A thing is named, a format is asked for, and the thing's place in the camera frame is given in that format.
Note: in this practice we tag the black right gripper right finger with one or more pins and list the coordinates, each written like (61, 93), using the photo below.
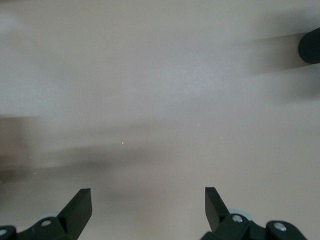
(216, 215)

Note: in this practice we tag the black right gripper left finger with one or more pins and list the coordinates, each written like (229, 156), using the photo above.
(75, 215)

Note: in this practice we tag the black rounded object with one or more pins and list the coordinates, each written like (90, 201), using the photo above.
(311, 46)

